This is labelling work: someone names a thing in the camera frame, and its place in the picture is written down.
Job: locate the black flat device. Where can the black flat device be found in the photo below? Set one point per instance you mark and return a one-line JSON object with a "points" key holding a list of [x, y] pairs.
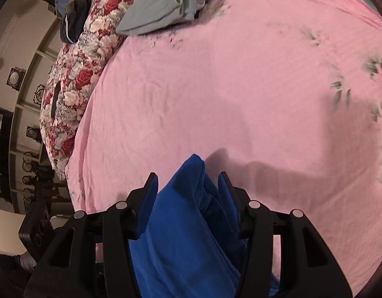
{"points": [[56, 99]]}

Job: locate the black framed round picture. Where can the black framed round picture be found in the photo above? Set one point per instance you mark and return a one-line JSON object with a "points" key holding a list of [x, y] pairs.
{"points": [[15, 79], [39, 94]]}

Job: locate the folded grey garment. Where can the folded grey garment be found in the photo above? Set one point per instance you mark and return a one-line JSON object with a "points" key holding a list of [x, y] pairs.
{"points": [[166, 3]]}

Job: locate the person's left hand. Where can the person's left hand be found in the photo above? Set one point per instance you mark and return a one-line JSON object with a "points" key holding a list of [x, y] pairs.
{"points": [[28, 261]]}

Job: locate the blue and red pants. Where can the blue and red pants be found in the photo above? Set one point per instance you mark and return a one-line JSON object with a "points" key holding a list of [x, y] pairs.
{"points": [[191, 223]]}

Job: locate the red floral quilt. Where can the red floral quilt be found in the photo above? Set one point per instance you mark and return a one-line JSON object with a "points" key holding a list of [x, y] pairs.
{"points": [[79, 68]]}

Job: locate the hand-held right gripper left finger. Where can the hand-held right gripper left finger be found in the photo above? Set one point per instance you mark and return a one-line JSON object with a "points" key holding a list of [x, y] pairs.
{"points": [[149, 189]]}

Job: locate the dark garment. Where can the dark garment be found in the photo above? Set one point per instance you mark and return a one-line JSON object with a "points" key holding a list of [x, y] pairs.
{"points": [[73, 18]]}

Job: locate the white wall shelf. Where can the white wall shelf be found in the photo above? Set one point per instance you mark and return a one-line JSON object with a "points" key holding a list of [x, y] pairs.
{"points": [[20, 108]]}

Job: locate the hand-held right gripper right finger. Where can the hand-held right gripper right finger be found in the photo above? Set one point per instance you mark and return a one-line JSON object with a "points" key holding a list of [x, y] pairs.
{"points": [[225, 189]]}

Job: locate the pink floral bed sheet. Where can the pink floral bed sheet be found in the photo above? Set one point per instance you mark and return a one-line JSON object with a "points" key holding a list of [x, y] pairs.
{"points": [[228, 83]]}

